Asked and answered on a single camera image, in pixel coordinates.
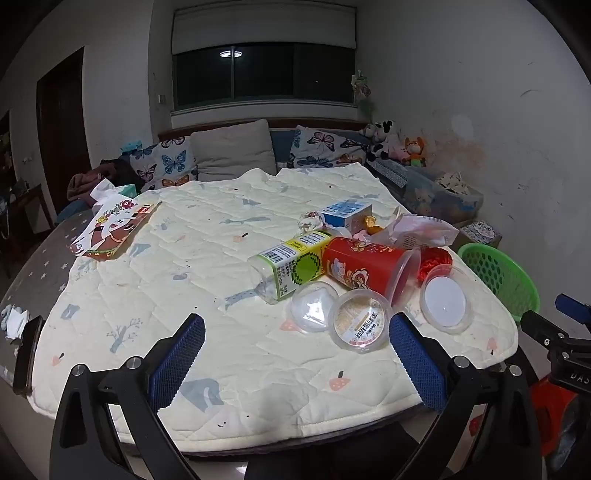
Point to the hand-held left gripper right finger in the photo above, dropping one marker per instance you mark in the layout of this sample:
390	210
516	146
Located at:
418	360

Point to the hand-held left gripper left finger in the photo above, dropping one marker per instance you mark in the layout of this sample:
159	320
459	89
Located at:
178	364

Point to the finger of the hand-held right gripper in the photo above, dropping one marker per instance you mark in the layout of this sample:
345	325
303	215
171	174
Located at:
575	308
547	332

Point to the clear round lid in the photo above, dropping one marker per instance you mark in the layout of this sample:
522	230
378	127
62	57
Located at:
445	302

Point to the clear pudding cup with label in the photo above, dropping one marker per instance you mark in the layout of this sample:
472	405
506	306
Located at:
362	323

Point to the green plastic basket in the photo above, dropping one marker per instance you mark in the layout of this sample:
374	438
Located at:
503	277

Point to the red printed plastic cup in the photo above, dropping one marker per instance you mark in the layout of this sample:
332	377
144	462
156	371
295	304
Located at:
360	265

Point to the clear domed plastic lid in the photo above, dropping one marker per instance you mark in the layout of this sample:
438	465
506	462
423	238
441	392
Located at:
314	307

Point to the clear bottle with yellow label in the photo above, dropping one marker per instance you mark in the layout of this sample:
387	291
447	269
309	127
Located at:
295	263

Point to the small printed cardboard box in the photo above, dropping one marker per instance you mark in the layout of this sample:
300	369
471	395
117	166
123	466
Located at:
482	230

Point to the pink snack packet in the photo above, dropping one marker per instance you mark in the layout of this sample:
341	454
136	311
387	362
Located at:
415	230

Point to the orange peel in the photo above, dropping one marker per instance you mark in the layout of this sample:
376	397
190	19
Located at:
370	224

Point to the dark phone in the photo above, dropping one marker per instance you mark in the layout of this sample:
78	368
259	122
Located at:
27	355

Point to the cartoon printed paper bag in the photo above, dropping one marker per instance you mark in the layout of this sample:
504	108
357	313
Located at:
111	226

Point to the clear plastic storage box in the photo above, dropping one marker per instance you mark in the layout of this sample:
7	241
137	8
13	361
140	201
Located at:
434	198

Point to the grey star-print cloth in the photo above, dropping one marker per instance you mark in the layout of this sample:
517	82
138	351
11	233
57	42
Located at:
41	272

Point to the blue and white milk carton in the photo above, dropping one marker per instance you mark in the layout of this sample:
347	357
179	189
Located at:
341	212

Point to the small white paper scrap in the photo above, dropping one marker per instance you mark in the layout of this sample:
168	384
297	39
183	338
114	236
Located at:
16	323

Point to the patterned cloth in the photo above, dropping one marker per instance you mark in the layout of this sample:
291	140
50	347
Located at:
455	182

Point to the small clear plastic cup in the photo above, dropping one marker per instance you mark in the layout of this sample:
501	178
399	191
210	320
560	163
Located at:
309	224

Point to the white tissue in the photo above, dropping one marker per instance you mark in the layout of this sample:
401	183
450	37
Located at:
102	191

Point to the butterfly print pillow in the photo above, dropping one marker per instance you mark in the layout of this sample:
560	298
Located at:
168	161
318	145

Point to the pink plush toy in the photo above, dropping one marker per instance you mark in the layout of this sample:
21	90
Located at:
396	153

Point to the orange fox plush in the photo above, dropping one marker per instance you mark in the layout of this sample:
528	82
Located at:
414	150

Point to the dark wooden side table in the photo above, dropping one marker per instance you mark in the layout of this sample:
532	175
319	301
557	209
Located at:
27	203

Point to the grey pillow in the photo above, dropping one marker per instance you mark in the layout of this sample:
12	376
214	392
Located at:
231	150

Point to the black and white cow plush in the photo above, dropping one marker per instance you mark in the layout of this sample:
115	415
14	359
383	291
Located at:
383	136

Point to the dark blue sofa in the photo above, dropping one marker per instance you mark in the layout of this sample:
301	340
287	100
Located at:
281	143

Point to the dark wooden door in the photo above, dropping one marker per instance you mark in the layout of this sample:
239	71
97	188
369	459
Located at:
62	129

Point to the dark window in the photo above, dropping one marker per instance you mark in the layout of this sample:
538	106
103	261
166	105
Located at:
263	74

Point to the white roller blind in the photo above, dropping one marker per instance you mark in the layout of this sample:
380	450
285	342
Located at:
263	27

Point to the hanging wall decoration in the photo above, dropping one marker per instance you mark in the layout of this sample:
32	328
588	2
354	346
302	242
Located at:
361	90

